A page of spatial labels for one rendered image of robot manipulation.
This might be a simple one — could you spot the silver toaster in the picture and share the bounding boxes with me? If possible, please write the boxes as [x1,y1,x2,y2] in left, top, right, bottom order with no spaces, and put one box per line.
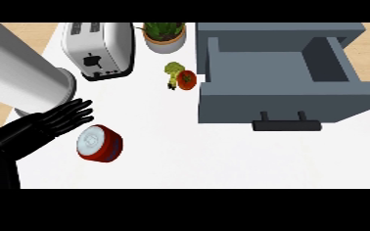
[60,23,137,82]

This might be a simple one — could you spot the grey cabinet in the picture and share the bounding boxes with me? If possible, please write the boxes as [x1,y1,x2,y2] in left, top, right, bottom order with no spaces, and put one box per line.
[195,23,369,53]

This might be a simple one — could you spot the grey drawer front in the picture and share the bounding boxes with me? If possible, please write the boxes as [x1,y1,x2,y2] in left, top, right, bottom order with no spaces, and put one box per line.
[196,80,370,125]

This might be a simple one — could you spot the red can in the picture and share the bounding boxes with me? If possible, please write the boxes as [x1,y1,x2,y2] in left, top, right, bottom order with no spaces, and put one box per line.
[75,123,124,163]

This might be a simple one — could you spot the green broccoli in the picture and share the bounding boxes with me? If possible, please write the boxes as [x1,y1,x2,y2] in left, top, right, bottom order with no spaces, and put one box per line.
[164,62,186,91]

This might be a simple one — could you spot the grey drawer box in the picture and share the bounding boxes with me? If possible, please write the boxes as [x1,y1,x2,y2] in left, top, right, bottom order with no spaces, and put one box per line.
[195,36,364,85]

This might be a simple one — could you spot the dark drawer handle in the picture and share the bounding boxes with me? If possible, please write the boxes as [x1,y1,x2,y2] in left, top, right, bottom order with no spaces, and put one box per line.
[252,111,324,132]

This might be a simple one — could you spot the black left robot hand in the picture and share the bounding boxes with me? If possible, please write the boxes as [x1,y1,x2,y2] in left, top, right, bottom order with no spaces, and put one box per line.
[0,98,96,190]

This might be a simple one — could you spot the potted green plant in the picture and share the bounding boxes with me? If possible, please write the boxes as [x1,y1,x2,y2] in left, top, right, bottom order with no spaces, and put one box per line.
[136,23,187,55]

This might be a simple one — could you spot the red tomato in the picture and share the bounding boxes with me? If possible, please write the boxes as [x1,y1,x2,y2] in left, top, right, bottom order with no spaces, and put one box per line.
[175,69,198,91]

